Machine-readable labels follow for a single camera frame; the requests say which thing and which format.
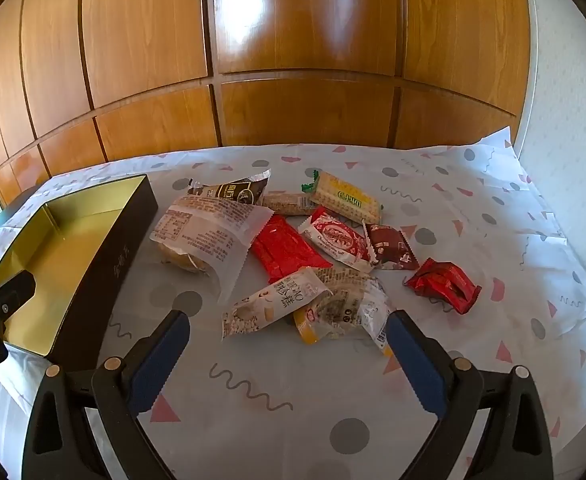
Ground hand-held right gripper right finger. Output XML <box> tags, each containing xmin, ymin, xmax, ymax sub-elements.
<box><xmin>382</xmin><ymin>309</ymin><xmax>569</xmax><ymax>480</ymax></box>

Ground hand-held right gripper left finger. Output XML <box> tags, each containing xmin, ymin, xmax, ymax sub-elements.
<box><xmin>22</xmin><ymin>309</ymin><xmax>192</xmax><ymax>480</ymax></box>

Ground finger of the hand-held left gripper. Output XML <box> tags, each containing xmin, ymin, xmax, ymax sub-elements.
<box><xmin>0</xmin><ymin>270</ymin><xmax>37</xmax><ymax>332</ymax></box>

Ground black tin box gold inside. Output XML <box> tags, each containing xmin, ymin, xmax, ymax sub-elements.
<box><xmin>0</xmin><ymin>174</ymin><xmax>160</xmax><ymax>372</ymax></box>

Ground clear packet with yellow ends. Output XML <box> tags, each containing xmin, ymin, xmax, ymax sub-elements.
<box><xmin>293</xmin><ymin>267</ymin><xmax>396</xmax><ymax>356</ymax></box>

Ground white rice cake packet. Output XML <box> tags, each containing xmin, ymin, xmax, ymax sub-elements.
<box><xmin>221</xmin><ymin>266</ymin><xmax>334</xmax><ymax>342</ymax></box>

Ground dark red snack packet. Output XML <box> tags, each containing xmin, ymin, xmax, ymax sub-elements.
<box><xmin>363</xmin><ymin>220</ymin><xmax>420</xmax><ymax>272</ymax></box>

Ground white bread packet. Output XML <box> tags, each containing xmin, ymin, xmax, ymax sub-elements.
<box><xmin>149</xmin><ymin>195</ymin><xmax>274</xmax><ymax>306</ymax></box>

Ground red white patterned snack packet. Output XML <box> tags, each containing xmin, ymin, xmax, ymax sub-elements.
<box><xmin>298</xmin><ymin>206</ymin><xmax>374</xmax><ymax>273</ymax></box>

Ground yellow green cracker packet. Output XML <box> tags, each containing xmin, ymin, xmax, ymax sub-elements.
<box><xmin>301</xmin><ymin>170</ymin><xmax>384</xmax><ymax>225</ymax></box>

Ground dark brown silver snack packet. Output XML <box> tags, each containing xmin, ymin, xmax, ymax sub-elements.
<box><xmin>187</xmin><ymin>169</ymin><xmax>272</xmax><ymax>207</ymax></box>

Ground clear sesame bar packet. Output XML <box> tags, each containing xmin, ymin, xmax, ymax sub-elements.
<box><xmin>260</xmin><ymin>191</ymin><xmax>319</xmax><ymax>217</ymax></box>

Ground patterned white tablecloth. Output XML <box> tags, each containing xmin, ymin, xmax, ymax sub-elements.
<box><xmin>0</xmin><ymin>125</ymin><xmax>586</xmax><ymax>480</ymax></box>

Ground wooden panelled wardrobe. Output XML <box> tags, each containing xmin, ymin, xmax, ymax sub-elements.
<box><xmin>0</xmin><ymin>0</ymin><xmax>534</xmax><ymax>206</ymax></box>

